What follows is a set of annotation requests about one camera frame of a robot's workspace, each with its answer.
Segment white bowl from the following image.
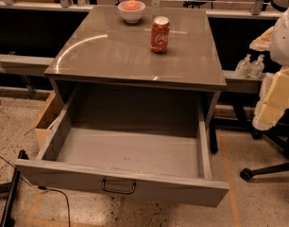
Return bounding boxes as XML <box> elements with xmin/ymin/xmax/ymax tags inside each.
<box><xmin>117</xmin><ymin>1</ymin><xmax>145</xmax><ymax>24</ymax></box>

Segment black office chair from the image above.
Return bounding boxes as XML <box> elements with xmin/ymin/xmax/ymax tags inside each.
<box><xmin>239</xmin><ymin>101</ymin><xmax>289</xmax><ymax>183</ymax></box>

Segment red apple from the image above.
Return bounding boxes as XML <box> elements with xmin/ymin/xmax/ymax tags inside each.
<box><xmin>124</xmin><ymin>0</ymin><xmax>141</xmax><ymax>10</ymax></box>

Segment grey drawer cabinet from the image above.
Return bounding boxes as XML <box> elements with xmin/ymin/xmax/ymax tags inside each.
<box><xmin>43</xmin><ymin>5</ymin><xmax>228</xmax><ymax>155</ymax></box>

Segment black stand leg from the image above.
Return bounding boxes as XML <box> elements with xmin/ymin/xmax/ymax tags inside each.
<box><xmin>0</xmin><ymin>155</ymin><xmax>22</xmax><ymax>227</ymax></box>

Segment red soda can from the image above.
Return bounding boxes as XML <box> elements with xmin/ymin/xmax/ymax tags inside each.
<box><xmin>151</xmin><ymin>16</ymin><xmax>170</xmax><ymax>53</ymax></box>

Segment cardboard box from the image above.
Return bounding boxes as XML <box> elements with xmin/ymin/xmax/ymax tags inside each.
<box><xmin>26</xmin><ymin>91</ymin><xmax>62</xmax><ymax>148</ymax></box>

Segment black top drawer handle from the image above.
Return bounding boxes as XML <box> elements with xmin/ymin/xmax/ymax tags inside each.
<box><xmin>101</xmin><ymin>179</ymin><xmax>136</xmax><ymax>195</ymax></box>

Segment grey top drawer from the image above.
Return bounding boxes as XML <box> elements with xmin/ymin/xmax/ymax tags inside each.
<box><xmin>15</xmin><ymin>83</ymin><xmax>229</xmax><ymax>207</ymax></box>

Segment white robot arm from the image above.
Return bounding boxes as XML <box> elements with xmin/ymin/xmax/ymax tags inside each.
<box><xmin>249</xmin><ymin>7</ymin><xmax>289</xmax><ymax>131</ymax></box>

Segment right clear sanitizer bottle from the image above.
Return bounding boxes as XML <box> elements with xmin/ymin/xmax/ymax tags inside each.
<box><xmin>247</xmin><ymin>54</ymin><xmax>264</xmax><ymax>79</ymax></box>

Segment left clear sanitizer bottle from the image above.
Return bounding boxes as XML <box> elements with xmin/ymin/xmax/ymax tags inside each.
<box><xmin>235</xmin><ymin>54</ymin><xmax>251</xmax><ymax>78</ymax></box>

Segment black floor cable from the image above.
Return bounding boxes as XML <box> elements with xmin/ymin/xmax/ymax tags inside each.
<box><xmin>0</xmin><ymin>148</ymin><xmax>72</xmax><ymax>227</ymax></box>

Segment clear sanitizer bottle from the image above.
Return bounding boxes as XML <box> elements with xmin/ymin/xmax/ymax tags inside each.
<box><xmin>247</xmin><ymin>54</ymin><xmax>264</xmax><ymax>79</ymax></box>
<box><xmin>235</xmin><ymin>54</ymin><xmax>251</xmax><ymax>78</ymax></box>

